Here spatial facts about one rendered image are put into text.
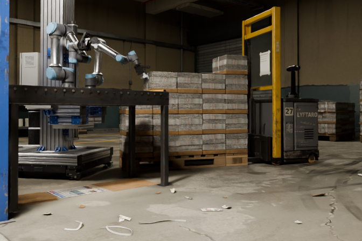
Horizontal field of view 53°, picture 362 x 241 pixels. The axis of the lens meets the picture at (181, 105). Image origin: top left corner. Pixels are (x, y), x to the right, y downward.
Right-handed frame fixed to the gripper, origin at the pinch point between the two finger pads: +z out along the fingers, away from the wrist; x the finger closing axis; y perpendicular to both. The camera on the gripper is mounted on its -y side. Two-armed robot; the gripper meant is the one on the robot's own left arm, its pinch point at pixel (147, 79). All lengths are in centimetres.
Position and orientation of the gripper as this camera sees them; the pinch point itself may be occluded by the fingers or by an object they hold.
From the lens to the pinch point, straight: 411.8
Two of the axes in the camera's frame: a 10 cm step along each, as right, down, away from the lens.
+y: -8.2, 4.9, -3.1
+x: 3.4, -0.2, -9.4
